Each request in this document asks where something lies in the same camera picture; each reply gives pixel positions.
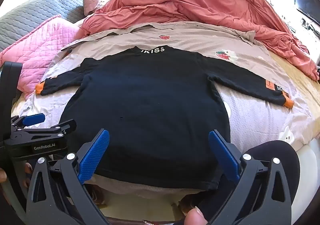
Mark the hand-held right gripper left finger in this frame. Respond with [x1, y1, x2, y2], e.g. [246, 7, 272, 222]
[26, 129, 110, 225]

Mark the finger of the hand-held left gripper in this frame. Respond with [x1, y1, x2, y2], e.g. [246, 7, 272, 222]
[15, 119, 77, 138]
[11, 113, 46, 128]

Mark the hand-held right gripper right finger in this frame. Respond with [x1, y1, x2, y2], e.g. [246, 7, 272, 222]
[208, 129, 294, 225]

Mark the black sweater with orange cuffs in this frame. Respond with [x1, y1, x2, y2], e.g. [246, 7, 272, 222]
[35, 45, 293, 192]

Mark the person's left hand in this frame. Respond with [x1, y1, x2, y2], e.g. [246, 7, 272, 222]
[0, 162, 33, 189]

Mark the person's right hand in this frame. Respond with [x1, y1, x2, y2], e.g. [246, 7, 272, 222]
[184, 206, 208, 225]

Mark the printed mauve blanket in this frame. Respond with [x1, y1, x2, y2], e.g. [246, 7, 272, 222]
[12, 22, 318, 195]

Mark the pink quilted blanket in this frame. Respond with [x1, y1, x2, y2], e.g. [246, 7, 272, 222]
[0, 14, 80, 100]

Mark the white bed base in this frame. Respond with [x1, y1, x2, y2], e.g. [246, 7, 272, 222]
[292, 136, 320, 218]

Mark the yellow bed sheet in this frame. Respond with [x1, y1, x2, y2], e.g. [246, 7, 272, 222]
[270, 51, 320, 115]

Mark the grey quilted cover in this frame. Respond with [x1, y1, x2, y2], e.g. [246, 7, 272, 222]
[0, 0, 87, 52]

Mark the mauve quilted pillow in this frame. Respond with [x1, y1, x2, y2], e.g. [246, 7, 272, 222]
[84, 0, 105, 15]

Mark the white television cabinet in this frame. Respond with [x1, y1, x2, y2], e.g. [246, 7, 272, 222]
[285, 14, 320, 38]

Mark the coral red duvet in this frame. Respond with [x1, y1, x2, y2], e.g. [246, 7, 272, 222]
[81, 0, 319, 82]

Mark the black flat screen television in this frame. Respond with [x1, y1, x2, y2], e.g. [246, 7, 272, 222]
[294, 0, 320, 27]

